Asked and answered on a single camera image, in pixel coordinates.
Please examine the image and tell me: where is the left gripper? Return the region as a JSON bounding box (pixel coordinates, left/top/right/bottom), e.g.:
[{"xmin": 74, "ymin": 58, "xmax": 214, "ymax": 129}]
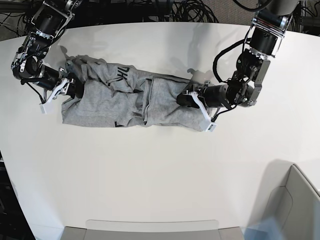
[{"xmin": 176, "ymin": 84, "xmax": 229, "ymax": 109}]

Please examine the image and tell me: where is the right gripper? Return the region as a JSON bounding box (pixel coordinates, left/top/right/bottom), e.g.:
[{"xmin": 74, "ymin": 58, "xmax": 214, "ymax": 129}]
[{"xmin": 32, "ymin": 64, "xmax": 85, "ymax": 99}]

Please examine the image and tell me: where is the grey T-shirt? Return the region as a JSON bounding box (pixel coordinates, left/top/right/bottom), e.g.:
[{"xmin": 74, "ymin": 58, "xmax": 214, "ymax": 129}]
[{"xmin": 61, "ymin": 56, "xmax": 204, "ymax": 132}]

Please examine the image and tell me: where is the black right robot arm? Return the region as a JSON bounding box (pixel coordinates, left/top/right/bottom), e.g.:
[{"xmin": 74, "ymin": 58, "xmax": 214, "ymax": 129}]
[{"xmin": 11, "ymin": 0, "xmax": 85, "ymax": 99}]

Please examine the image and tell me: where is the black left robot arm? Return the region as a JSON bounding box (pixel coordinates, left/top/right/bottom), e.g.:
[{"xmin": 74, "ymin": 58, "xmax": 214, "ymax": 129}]
[{"xmin": 176, "ymin": 0, "xmax": 298, "ymax": 110}]

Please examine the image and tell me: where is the beige bin right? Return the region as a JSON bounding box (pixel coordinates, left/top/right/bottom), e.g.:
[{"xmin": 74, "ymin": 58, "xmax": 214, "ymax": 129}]
[{"xmin": 262, "ymin": 164, "xmax": 320, "ymax": 240}]

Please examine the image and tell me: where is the beige bin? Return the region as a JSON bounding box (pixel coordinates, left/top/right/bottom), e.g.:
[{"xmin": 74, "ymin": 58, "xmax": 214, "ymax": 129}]
[
  {"xmin": 262, "ymin": 164, "xmax": 320, "ymax": 240},
  {"xmin": 61, "ymin": 219, "xmax": 244, "ymax": 240}
]

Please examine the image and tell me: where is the beige bin bottom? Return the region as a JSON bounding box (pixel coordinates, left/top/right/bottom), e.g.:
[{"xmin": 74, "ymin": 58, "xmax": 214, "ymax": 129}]
[{"xmin": 61, "ymin": 219, "xmax": 244, "ymax": 240}]

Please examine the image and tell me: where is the blue cloth in bin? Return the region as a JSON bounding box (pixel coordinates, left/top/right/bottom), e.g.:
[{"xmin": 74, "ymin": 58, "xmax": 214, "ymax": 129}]
[{"xmin": 242, "ymin": 217, "xmax": 283, "ymax": 240}]

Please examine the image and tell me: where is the black cable bundle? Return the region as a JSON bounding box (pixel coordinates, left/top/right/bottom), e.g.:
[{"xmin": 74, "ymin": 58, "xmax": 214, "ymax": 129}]
[{"xmin": 142, "ymin": 0, "xmax": 220, "ymax": 24}]

